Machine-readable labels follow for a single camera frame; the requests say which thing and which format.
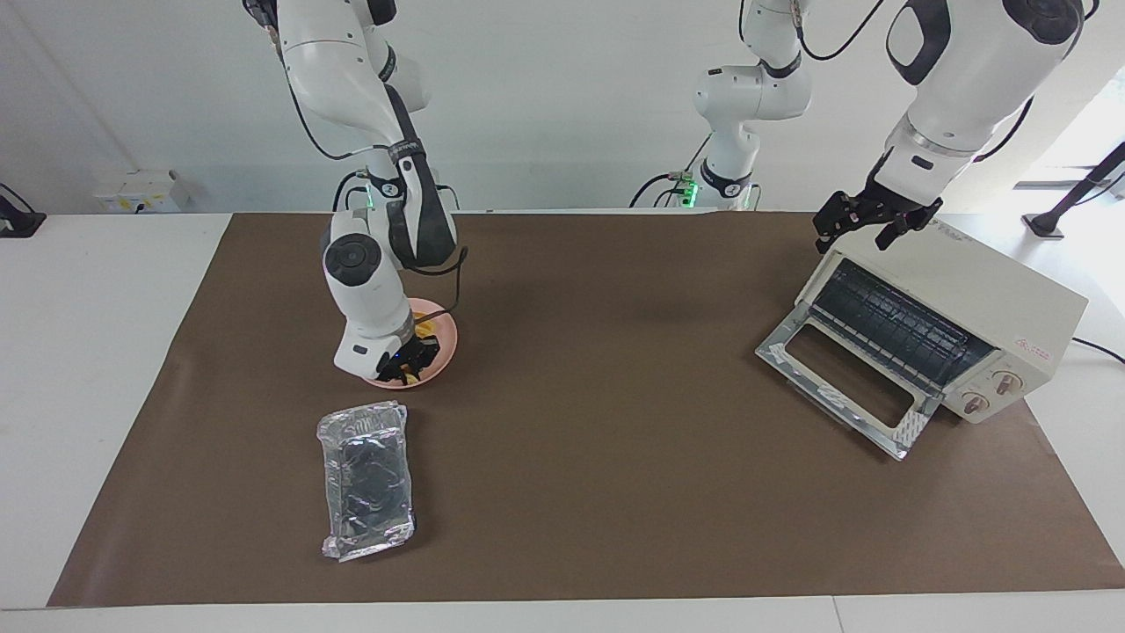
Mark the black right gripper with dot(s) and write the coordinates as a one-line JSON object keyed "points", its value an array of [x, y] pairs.
{"points": [[409, 356]]}

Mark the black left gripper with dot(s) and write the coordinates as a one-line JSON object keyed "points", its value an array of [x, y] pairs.
{"points": [[888, 207]]}

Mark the aluminium foil tray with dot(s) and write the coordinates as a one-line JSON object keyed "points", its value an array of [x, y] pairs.
{"points": [[365, 483]]}

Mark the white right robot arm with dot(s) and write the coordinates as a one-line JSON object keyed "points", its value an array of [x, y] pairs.
{"points": [[360, 281]]}

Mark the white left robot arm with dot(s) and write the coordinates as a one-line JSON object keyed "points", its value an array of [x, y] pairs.
{"points": [[967, 70]]}

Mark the cream toaster oven body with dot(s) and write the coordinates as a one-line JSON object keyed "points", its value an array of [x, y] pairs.
{"points": [[984, 290]]}

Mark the glass oven door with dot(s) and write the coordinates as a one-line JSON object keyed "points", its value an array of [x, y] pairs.
{"points": [[791, 352]]}

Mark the cream oven knob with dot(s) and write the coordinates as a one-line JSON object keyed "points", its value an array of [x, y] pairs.
{"points": [[1007, 382], [974, 404]]}

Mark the pink round plate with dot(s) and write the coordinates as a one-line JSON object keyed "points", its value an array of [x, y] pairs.
{"points": [[446, 338]]}

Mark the black stand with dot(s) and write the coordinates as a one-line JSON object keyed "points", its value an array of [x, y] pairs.
{"points": [[1068, 207]]}

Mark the brown table mat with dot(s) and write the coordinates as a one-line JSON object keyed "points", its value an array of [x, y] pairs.
{"points": [[615, 492]]}

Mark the black clamp base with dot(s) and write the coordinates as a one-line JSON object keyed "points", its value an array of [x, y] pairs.
{"points": [[18, 221]]}

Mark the white wall socket box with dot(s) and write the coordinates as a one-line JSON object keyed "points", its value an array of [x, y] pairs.
{"points": [[141, 192]]}

